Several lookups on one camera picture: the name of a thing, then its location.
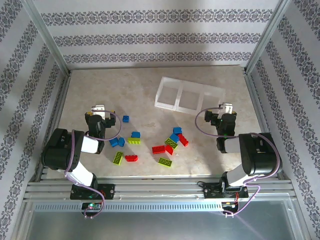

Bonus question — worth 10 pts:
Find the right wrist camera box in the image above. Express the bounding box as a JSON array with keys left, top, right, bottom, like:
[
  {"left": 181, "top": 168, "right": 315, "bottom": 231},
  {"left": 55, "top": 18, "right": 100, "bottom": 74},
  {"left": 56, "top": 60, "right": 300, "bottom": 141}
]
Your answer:
[{"left": 219, "top": 101, "right": 235, "bottom": 115}]

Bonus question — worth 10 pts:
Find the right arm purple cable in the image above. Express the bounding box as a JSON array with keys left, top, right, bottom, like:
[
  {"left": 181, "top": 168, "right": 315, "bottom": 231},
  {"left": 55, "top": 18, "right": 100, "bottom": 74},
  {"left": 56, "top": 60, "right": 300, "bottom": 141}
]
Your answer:
[{"left": 194, "top": 106, "right": 283, "bottom": 218}]

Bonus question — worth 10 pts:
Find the slotted metal cable duct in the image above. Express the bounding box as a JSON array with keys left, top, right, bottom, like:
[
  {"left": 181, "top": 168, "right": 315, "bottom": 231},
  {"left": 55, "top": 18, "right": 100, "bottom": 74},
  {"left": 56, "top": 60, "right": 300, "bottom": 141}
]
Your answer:
[{"left": 32, "top": 202, "right": 226, "bottom": 213}]

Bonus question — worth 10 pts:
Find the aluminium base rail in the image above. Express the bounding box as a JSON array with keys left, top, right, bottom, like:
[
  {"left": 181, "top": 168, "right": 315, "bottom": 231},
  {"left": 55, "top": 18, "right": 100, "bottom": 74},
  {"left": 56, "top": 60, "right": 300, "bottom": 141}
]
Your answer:
[{"left": 23, "top": 176, "right": 297, "bottom": 202}]

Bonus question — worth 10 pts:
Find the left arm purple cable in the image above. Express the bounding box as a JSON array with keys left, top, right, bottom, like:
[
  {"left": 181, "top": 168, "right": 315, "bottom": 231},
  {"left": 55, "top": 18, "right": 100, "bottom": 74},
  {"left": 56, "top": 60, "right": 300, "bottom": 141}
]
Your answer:
[{"left": 64, "top": 107, "right": 123, "bottom": 220}]

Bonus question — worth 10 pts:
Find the aluminium frame post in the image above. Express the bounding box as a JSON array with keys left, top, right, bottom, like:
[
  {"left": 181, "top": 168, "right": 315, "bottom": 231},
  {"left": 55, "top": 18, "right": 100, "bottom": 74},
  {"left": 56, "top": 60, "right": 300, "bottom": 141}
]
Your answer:
[
  {"left": 21, "top": 0, "right": 72, "bottom": 76},
  {"left": 243, "top": 0, "right": 293, "bottom": 75}
]

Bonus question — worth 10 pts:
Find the aluminium side rail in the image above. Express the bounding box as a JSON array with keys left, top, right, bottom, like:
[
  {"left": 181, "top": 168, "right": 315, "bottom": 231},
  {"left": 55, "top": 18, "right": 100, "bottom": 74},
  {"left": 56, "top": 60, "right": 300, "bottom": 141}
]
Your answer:
[
  {"left": 242, "top": 66, "right": 288, "bottom": 181},
  {"left": 34, "top": 69, "right": 73, "bottom": 182}
]

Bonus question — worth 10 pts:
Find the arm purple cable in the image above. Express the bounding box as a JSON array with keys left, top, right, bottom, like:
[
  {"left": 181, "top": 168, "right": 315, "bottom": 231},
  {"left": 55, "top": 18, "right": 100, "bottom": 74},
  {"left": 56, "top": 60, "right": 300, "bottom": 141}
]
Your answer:
[
  {"left": 64, "top": 107, "right": 123, "bottom": 220},
  {"left": 194, "top": 106, "right": 283, "bottom": 218}
]

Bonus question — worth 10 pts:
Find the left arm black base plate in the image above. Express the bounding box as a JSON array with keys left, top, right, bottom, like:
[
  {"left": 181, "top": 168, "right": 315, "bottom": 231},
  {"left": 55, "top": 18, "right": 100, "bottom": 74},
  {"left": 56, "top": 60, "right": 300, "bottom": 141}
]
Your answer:
[{"left": 69, "top": 183, "right": 116, "bottom": 201}]

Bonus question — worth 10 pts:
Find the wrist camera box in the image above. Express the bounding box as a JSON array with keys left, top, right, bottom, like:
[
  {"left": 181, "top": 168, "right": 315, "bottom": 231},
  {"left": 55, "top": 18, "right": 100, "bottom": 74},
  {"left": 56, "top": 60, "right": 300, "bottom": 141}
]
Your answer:
[
  {"left": 90, "top": 104, "right": 107, "bottom": 118},
  {"left": 219, "top": 101, "right": 235, "bottom": 115}
]

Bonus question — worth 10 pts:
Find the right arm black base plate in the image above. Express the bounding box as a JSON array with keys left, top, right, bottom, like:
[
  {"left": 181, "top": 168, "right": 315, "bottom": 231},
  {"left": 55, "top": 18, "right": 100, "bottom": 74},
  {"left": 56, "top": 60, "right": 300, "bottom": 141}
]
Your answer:
[{"left": 203, "top": 181, "right": 250, "bottom": 200}]

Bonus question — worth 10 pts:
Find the clear three-compartment plastic container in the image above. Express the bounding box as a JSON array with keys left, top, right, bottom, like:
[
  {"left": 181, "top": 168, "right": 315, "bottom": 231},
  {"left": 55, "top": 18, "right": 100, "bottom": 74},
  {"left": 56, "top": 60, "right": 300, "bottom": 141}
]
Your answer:
[{"left": 154, "top": 76, "right": 226, "bottom": 116}]

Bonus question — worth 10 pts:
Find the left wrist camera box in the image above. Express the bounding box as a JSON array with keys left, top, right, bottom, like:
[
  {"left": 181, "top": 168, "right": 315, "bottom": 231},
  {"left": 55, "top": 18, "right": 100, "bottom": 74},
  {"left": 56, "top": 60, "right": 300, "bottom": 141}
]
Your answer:
[{"left": 90, "top": 104, "right": 107, "bottom": 118}]

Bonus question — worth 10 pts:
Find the left controller board with lights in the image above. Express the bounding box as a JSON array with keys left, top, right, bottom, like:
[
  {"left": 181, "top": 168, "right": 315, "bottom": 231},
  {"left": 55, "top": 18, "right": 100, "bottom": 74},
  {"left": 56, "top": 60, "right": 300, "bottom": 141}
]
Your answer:
[{"left": 81, "top": 201, "right": 103, "bottom": 211}]

